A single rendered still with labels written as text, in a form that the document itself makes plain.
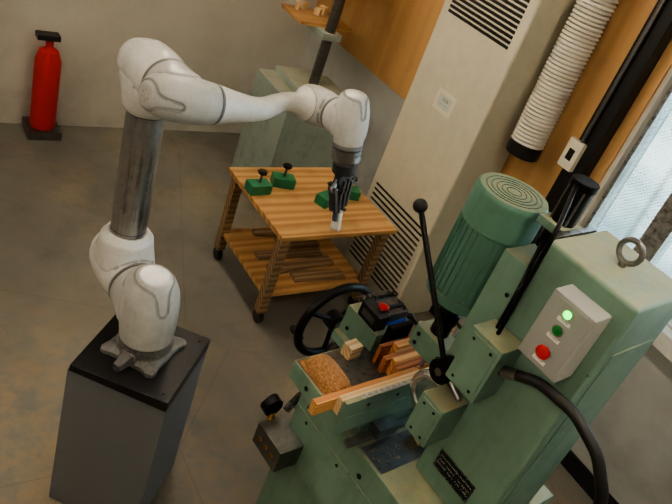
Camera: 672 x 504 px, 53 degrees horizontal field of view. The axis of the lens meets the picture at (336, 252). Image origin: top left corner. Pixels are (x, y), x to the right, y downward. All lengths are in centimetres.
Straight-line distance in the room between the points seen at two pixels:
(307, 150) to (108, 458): 230
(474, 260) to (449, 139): 171
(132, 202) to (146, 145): 18
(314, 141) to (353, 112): 201
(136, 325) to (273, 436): 49
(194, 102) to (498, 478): 109
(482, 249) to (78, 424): 129
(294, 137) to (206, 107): 225
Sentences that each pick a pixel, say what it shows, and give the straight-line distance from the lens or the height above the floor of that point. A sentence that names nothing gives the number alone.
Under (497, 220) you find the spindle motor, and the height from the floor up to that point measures 146.
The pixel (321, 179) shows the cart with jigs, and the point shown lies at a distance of 347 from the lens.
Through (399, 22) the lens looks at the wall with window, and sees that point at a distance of 403.
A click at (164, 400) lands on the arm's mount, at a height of 64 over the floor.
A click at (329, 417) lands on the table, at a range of 171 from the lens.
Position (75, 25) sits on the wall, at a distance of 425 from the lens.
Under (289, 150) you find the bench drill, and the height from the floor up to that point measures 42.
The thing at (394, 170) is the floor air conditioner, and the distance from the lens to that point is 352.
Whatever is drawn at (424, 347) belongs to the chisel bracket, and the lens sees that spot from 178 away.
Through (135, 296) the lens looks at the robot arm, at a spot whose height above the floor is 86.
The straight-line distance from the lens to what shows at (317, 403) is 164.
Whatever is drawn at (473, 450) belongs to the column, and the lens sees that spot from 166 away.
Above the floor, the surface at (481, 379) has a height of 122.
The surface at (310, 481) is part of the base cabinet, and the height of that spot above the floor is 55.
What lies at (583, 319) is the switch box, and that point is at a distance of 132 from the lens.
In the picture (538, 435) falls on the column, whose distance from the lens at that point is 153.
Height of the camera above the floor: 208
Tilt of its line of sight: 32 degrees down
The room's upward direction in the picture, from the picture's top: 21 degrees clockwise
